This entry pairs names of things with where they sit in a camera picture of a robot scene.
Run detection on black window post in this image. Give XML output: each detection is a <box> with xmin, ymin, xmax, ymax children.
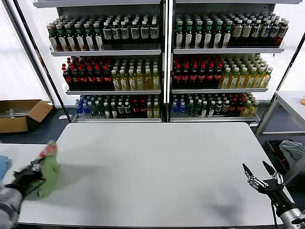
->
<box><xmin>11</xmin><ymin>0</ymin><xmax>73</xmax><ymax>121</ymax></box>
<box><xmin>292</xmin><ymin>33</ymin><xmax>305</xmax><ymax>65</ymax></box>

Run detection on dark bottle white printed label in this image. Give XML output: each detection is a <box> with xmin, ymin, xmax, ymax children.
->
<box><xmin>130</xmin><ymin>20</ymin><xmax>140</xmax><ymax>45</ymax></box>
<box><xmin>149</xmin><ymin>19</ymin><xmax>159</xmax><ymax>45</ymax></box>
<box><xmin>276</xmin><ymin>19</ymin><xmax>290</xmax><ymax>47</ymax></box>
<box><xmin>102</xmin><ymin>21</ymin><xmax>112</xmax><ymax>46</ymax></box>
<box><xmin>112</xmin><ymin>21</ymin><xmax>121</xmax><ymax>45</ymax></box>
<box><xmin>250</xmin><ymin>20</ymin><xmax>263</xmax><ymax>46</ymax></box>
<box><xmin>140</xmin><ymin>20</ymin><xmax>150</xmax><ymax>45</ymax></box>
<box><xmin>120</xmin><ymin>21</ymin><xmax>129</xmax><ymax>45</ymax></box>
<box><xmin>260</xmin><ymin>20</ymin><xmax>272</xmax><ymax>46</ymax></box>
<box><xmin>268</xmin><ymin>20</ymin><xmax>281</xmax><ymax>46</ymax></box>

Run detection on white side table grey frame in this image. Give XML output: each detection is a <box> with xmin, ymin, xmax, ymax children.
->
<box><xmin>256</xmin><ymin>90</ymin><xmax>305</xmax><ymax>186</ymax></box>

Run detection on dark tea bottle green cap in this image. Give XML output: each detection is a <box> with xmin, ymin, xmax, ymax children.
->
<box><xmin>74</xmin><ymin>23</ymin><xmax>86</xmax><ymax>51</ymax></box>
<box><xmin>214</xmin><ymin>20</ymin><xmax>224</xmax><ymax>49</ymax></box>
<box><xmin>93</xmin><ymin>22</ymin><xmax>105</xmax><ymax>51</ymax></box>
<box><xmin>66</xmin><ymin>23</ymin><xmax>77</xmax><ymax>52</ymax></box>
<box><xmin>204</xmin><ymin>20</ymin><xmax>214</xmax><ymax>49</ymax></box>
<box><xmin>175</xmin><ymin>21</ymin><xmax>184</xmax><ymax>49</ymax></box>
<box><xmin>57</xmin><ymin>23</ymin><xmax>69</xmax><ymax>52</ymax></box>
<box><xmin>83</xmin><ymin>22</ymin><xmax>95</xmax><ymax>51</ymax></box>
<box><xmin>185</xmin><ymin>21</ymin><xmax>194</xmax><ymax>49</ymax></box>
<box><xmin>223</xmin><ymin>20</ymin><xmax>233</xmax><ymax>48</ymax></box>
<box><xmin>194</xmin><ymin>20</ymin><xmax>203</xmax><ymax>49</ymax></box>

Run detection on cola bottle red cap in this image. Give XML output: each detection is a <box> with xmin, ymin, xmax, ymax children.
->
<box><xmin>78</xmin><ymin>65</ymin><xmax>88</xmax><ymax>89</ymax></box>
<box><xmin>190</xmin><ymin>63</ymin><xmax>199</xmax><ymax>88</ymax></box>
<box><xmin>62</xmin><ymin>63</ymin><xmax>73</xmax><ymax>89</ymax></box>
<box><xmin>103</xmin><ymin>65</ymin><xmax>112</xmax><ymax>89</ymax></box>
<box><xmin>95</xmin><ymin>64</ymin><xmax>105</xmax><ymax>89</ymax></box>
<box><xmin>236</xmin><ymin>97</ymin><xmax>245</xmax><ymax>117</ymax></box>
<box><xmin>229</xmin><ymin>98</ymin><xmax>237</xmax><ymax>117</ymax></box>
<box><xmin>214</xmin><ymin>62</ymin><xmax>224</xmax><ymax>88</ymax></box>
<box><xmin>206</xmin><ymin>63</ymin><xmax>215</xmax><ymax>88</ymax></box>
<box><xmin>132</xmin><ymin>99</ymin><xmax>140</xmax><ymax>118</ymax></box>
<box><xmin>71</xmin><ymin>65</ymin><xmax>81</xmax><ymax>89</ymax></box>
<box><xmin>182</xmin><ymin>63</ymin><xmax>191</xmax><ymax>88</ymax></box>
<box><xmin>198</xmin><ymin>63</ymin><xmax>207</xmax><ymax>88</ymax></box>
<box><xmin>87</xmin><ymin>65</ymin><xmax>96</xmax><ymax>89</ymax></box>
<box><xmin>173</xmin><ymin>63</ymin><xmax>183</xmax><ymax>88</ymax></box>
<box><xmin>139</xmin><ymin>99</ymin><xmax>147</xmax><ymax>118</ymax></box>

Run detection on white metal shelf rack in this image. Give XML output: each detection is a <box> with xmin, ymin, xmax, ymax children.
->
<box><xmin>32</xmin><ymin>0</ymin><xmax>167</xmax><ymax>124</ymax></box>
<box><xmin>166</xmin><ymin>0</ymin><xmax>303</xmax><ymax>125</ymax></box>

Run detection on brown cardboard box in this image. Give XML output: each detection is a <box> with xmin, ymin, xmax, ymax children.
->
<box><xmin>0</xmin><ymin>99</ymin><xmax>53</xmax><ymax>134</ymax></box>

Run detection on black storage crate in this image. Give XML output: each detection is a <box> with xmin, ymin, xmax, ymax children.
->
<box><xmin>264</xmin><ymin>139</ymin><xmax>290</xmax><ymax>177</ymax></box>

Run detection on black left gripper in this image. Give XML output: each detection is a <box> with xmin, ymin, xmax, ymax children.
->
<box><xmin>12</xmin><ymin>160</ymin><xmax>45</xmax><ymax>192</ymax></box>

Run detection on red item in crate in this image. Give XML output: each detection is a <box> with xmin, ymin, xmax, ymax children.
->
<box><xmin>274</xmin><ymin>142</ymin><xmax>288</xmax><ymax>167</ymax></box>

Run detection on green polo shirt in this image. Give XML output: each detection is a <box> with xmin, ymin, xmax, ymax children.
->
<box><xmin>25</xmin><ymin>140</ymin><xmax>62</xmax><ymax>200</ymax></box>

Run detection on silver metal parts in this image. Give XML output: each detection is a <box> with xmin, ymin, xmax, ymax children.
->
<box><xmin>0</xmin><ymin>108</ymin><xmax>31</xmax><ymax>119</ymax></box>

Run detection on dark bottle beige label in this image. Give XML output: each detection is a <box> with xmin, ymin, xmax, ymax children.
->
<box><xmin>243</xmin><ymin>19</ymin><xmax>253</xmax><ymax>46</ymax></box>
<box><xmin>232</xmin><ymin>19</ymin><xmax>244</xmax><ymax>46</ymax></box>

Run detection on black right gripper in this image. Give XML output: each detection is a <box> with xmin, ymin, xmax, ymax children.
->
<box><xmin>242</xmin><ymin>160</ymin><xmax>296</xmax><ymax>213</ymax></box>

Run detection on blue folded cloth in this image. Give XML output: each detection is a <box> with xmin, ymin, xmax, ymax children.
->
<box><xmin>0</xmin><ymin>155</ymin><xmax>12</xmax><ymax>181</ymax></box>

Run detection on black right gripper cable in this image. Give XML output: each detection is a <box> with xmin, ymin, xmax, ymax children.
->
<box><xmin>270</xmin><ymin>199</ymin><xmax>279</xmax><ymax>226</ymax></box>

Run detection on grey crumpled cloth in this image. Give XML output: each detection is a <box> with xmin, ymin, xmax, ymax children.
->
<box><xmin>278</xmin><ymin>140</ymin><xmax>305</xmax><ymax>176</ymax></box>

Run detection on reddish tea bottle white label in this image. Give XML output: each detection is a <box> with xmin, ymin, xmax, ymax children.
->
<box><xmin>48</xmin><ymin>23</ymin><xmax>60</xmax><ymax>52</ymax></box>

